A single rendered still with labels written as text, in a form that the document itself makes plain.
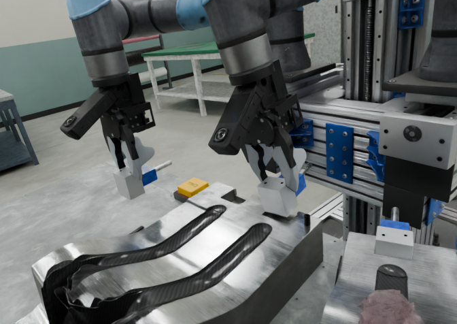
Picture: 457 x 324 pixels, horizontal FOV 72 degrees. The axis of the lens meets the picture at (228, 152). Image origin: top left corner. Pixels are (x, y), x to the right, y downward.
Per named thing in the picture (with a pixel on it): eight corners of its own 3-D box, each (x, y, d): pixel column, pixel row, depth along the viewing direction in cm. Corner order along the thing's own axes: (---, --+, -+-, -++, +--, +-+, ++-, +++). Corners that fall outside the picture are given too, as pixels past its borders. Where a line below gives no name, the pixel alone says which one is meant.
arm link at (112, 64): (94, 56, 54) (74, 57, 59) (101, 82, 56) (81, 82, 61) (131, 48, 59) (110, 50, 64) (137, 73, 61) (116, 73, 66)
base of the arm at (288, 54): (286, 63, 116) (284, 35, 113) (320, 64, 105) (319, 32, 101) (256, 71, 109) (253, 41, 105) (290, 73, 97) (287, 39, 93)
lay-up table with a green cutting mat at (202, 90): (202, 92, 596) (192, 35, 557) (317, 102, 432) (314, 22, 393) (152, 109, 526) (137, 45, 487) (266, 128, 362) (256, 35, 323)
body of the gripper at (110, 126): (157, 128, 66) (143, 71, 61) (121, 143, 61) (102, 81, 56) (137, 124, 71) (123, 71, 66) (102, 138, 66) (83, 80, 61)
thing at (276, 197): (302, 173, 65) (296, 150, 63) (324, 177, 61) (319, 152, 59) (264, 211, 57) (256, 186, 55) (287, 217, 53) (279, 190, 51)
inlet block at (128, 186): (166, 169, 78) (162, 150, 76) (179, 174, 74) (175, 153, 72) (119, 194, 69) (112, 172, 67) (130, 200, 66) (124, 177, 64)
